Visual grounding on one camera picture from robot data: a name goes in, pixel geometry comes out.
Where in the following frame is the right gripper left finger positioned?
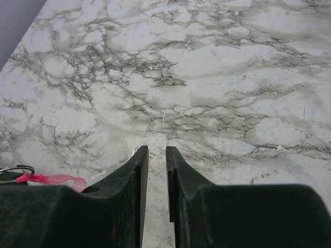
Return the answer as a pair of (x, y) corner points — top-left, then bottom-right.
(1, 146), (148, 247)

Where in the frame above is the pink tag metal keyring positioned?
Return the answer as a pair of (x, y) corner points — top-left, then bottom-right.
(16, 171), (87, 192)

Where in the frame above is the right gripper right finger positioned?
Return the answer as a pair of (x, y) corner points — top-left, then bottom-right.
(165, 146), (330, 247)

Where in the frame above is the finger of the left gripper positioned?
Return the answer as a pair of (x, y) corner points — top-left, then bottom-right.
(1, 165), (35, 185)

